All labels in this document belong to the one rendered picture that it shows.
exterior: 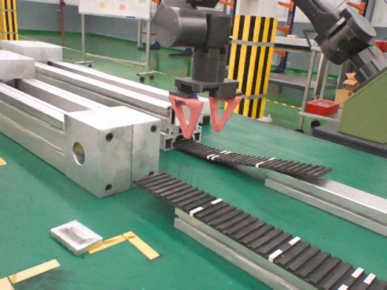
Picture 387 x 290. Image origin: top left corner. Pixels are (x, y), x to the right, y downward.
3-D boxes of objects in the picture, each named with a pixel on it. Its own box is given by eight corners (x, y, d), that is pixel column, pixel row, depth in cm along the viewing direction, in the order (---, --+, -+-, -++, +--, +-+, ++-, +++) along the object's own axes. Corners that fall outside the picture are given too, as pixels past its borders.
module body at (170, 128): (200, 142, 74) (204, 101, 71) (163, 151, 67) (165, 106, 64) (28, 77, 125) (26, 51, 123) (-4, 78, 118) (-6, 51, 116)
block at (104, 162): (169, 176, 56) (173, 117, 53) (99, 199, 48) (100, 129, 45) (134, 158, 62) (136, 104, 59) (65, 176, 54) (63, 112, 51)
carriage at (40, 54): (63, 70, 109) (61, 46, 107) (25, 71, 101) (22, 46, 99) (38, 63, 119) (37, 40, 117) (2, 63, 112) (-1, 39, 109)
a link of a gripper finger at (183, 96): (164, 135, 64) (167, 81, 61) (193, 129, 69) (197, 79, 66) (191, 145, 60) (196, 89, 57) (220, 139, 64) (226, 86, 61)
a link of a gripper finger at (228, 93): (185, 130, 67) (189, 80, 65) (211, 125, 72) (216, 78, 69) (212, 141, 63) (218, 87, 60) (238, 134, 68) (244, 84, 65)
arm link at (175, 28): (210, -33, 61) (184, 8, 67) (153, -46, 53) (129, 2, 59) (245, 22, 57) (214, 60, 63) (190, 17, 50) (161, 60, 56)
